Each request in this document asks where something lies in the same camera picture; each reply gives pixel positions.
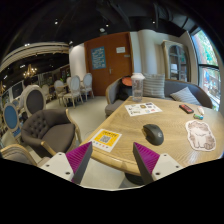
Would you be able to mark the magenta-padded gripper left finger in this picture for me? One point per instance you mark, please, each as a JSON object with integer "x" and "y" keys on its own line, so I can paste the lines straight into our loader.
{"x": 60, "y": 164}

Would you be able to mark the glass-door wooden cabinet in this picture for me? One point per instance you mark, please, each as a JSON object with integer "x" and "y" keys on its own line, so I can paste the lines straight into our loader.
{"x": 175, "y": 61}

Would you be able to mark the chandelier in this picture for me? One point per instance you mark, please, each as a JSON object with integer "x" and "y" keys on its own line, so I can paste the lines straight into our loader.
{"x": 30, "y": 71}

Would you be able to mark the blue poster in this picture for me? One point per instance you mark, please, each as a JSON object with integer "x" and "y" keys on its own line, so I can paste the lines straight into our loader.
{"x": 98, "y": 57}

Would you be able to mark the beige wooden-framed chair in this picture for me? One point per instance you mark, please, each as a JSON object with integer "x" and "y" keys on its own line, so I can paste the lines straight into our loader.
{"x": 18, "y": 154}

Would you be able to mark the black and orange backpack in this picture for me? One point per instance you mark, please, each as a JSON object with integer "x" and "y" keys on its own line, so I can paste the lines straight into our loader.
{"x": 125, "y": 89}

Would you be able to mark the small white tube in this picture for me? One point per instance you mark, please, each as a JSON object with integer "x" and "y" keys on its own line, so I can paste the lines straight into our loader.
{"x": 200, "y": 110}

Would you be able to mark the black and red box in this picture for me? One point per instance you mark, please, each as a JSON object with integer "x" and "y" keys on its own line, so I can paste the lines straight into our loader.
{"x": 186, "y": 108}

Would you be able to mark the grey round-back chair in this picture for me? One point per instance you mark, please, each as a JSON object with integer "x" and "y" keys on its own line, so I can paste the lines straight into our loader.
{"x": 35, "y": 101}

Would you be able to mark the group of white chairs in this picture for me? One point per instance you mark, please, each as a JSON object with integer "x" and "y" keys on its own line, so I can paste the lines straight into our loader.
{"x": 75, "y": 87}

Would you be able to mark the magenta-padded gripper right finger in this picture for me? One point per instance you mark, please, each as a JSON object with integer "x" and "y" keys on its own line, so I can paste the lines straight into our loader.
{"x": 163, "y": 165}

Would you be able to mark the small white door sign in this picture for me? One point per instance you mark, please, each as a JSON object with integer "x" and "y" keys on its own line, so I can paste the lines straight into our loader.
{"x": 120, "y": 50}

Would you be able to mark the brown wooden door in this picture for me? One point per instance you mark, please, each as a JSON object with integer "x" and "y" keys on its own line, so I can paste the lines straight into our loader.
{"x": 115, "y": 73}

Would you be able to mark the blue round-back chair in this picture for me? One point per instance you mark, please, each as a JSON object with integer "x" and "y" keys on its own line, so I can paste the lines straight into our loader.
{"x": 11, "y": 117}

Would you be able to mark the yellow square code sticker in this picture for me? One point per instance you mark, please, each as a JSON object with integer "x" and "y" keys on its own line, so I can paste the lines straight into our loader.
{"x": 106, "y": 140}

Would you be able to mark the large black-framed window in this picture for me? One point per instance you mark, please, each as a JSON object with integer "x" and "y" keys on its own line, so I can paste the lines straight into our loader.
{"x": 208, "y": 70}

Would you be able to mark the grey tufted armchair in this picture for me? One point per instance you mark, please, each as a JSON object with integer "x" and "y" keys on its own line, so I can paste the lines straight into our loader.
{"x": 50, "y": 131}

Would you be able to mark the dark grey computer mouse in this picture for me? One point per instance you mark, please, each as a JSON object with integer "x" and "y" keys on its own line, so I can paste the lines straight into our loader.
{"x": 153, "y": 134}

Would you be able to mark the upright striped cushion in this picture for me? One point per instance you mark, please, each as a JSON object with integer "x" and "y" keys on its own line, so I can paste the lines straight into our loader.
{"x": 154, "y": 86}

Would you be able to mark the white sticker sheet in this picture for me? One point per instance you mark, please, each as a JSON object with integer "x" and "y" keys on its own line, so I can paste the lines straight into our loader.
{"x": 143, "y": 109}

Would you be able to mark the cat-shaped mouse pad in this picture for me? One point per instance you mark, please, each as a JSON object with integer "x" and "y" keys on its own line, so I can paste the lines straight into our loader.
{"x": 200, "y": 136}

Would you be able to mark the grey curved sofa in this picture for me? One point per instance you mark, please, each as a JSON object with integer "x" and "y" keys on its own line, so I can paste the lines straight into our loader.
{"x": 173, "y": 87}

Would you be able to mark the flat-lying striped cushion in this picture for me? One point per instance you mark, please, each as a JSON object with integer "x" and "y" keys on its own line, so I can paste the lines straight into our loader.
{"x": 185, "y": 96}

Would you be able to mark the clear shaker bottle white lid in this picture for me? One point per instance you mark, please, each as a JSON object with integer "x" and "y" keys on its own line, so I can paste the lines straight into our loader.
{"x": 137, "y": 88}

